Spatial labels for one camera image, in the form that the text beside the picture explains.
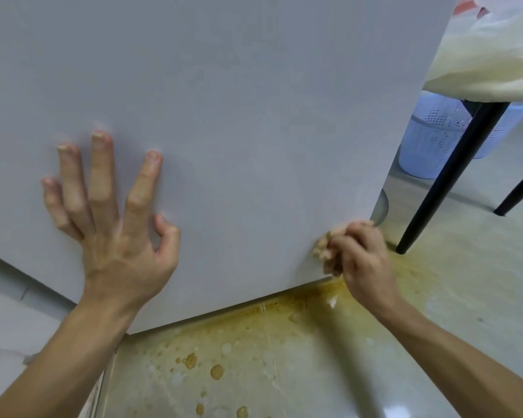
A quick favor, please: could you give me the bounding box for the brown liquid spill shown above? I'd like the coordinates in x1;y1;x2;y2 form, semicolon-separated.
146;247;447;418

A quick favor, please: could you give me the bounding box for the person's left forearm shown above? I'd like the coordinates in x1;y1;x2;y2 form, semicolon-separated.
0;296;132;418

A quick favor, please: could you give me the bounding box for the person's right hand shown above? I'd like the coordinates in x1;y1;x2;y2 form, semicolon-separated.
323;219;405;320

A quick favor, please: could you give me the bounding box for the light blue plastic basket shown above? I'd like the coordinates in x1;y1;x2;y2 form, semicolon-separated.
397;91;523;179

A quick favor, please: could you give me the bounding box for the black table leg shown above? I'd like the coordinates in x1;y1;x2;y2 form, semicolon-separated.
493;160;523;217
394;99;513;255

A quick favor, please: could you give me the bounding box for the round grey cabinet foot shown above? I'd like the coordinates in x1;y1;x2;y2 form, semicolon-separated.
370;189;390;227

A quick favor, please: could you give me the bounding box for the person's left hand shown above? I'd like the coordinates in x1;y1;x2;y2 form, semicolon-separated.
41;131;181;310

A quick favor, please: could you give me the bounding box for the white cabinet panel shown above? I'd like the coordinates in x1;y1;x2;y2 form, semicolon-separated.
0;0;459;336

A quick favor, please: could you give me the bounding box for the stained tissue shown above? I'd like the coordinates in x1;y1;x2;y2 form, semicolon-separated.
311;227;347;275

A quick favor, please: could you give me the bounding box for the person's right forearm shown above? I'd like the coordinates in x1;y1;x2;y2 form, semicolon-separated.
375;298;523;418

